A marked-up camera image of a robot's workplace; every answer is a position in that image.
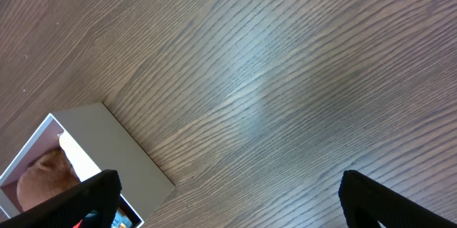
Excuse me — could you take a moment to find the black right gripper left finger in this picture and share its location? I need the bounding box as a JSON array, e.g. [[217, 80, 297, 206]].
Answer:
[[1, 169, 122, 228]]

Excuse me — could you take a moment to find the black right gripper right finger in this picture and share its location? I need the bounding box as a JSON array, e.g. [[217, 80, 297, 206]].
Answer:
[[338, 170, 456, 228]]

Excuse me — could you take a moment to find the brown furry plush toy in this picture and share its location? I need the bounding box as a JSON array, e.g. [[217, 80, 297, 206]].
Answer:
[[16, 149, 80, 212]]

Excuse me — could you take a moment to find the white plush duck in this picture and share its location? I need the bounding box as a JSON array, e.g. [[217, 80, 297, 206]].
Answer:
[[59, 132, 101, 182]]

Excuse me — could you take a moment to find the yellow toy truck grey cannon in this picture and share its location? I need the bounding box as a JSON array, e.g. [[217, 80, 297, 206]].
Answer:
[[111, 208, 140, 228]]

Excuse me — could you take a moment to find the white cardboard box pink inside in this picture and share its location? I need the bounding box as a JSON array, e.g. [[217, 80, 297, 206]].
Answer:
[[1, 103, 174, 227]]

